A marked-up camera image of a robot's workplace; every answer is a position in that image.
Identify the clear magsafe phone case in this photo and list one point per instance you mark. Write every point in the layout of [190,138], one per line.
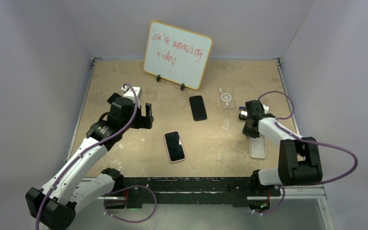
[226,97]

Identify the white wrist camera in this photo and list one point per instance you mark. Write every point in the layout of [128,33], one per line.
[129,93]
[266,108]

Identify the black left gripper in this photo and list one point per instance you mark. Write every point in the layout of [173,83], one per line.
[143,122]

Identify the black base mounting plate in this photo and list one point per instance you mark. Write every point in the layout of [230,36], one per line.
[190,191]

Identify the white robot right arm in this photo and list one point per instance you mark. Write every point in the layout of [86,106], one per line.
[298,160]

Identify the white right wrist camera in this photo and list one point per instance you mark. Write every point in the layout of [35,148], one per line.
[266,108]

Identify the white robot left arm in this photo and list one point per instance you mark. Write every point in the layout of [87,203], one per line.
[56,204]

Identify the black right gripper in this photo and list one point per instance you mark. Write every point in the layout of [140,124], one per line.
[246,131]

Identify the aluminium frame rail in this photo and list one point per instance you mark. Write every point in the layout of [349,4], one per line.
[292,192]

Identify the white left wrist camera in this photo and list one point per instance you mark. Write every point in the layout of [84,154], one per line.
[129,93]

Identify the beige phone case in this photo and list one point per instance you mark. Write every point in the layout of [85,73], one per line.
[257,148]

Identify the blue black stapler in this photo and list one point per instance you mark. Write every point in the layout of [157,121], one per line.
[243,113]

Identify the green phone black screen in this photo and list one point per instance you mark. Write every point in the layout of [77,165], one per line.
[174,146]

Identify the yellow framed whiteboard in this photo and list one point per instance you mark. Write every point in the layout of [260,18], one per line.
[176,54]

